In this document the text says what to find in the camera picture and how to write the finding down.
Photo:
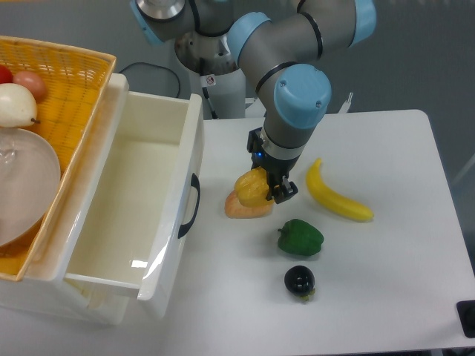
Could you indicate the pink peach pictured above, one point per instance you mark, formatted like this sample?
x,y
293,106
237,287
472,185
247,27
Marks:
x,y
33,82

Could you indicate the white table bracket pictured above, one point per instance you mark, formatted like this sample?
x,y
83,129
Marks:
x,y
346,105

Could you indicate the black drawer handle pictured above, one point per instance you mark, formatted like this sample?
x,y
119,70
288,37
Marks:
x,y
192,206

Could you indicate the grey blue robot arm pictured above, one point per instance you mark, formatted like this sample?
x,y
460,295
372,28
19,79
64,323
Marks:
x,y
276,58

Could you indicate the red tomato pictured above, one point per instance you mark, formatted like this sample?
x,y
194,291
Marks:
x,y
6,75

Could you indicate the yellow woven basket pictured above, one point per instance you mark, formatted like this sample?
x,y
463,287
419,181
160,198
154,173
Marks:
x,y
76,80

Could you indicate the orange bread pastry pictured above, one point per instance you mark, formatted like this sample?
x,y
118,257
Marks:
x,y
233,209

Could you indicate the white pear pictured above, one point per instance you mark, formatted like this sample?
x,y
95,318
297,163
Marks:
x,y
18,106

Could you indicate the green bell pepper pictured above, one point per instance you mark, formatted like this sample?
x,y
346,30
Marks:
x,y
300,238

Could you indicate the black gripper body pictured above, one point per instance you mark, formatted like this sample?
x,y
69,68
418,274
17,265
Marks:
x,y
274,159

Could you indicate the black device at table edge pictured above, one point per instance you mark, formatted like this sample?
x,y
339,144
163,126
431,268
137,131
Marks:
x,y
466,312

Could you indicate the dark purple mangosteen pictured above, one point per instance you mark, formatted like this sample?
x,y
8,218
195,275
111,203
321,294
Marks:
x,y
300,282

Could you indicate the yellow banana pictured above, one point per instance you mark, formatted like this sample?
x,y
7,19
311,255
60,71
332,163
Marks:
x,y
332,200

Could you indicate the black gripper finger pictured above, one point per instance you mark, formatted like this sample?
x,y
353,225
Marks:
x,y
280,188

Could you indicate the open upper white drawer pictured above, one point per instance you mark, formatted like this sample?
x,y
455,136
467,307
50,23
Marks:
x,y
129,238

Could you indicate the yellow bell pepper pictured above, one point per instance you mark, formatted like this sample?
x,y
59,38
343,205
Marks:
x,y
252,188

